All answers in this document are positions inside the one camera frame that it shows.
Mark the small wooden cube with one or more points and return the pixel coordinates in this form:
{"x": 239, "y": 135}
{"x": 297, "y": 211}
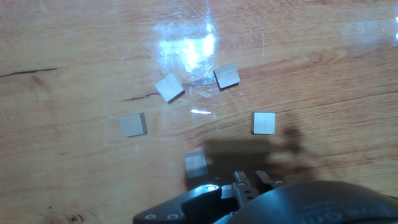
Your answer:
{"x": 169, "y": 87}
{"x": 133, "y": 125}
{"x": 227, "y": 75}
{"x": 263, "y": 123}
{"x": 196, "y": 163}

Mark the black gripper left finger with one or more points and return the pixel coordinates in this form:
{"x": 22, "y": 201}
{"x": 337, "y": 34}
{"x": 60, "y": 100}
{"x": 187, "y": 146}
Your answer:
{"x": 199, "y": 205}

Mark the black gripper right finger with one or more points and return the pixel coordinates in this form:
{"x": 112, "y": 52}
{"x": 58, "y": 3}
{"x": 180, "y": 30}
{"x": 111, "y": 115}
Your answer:
{"x": 264, "y": 182}

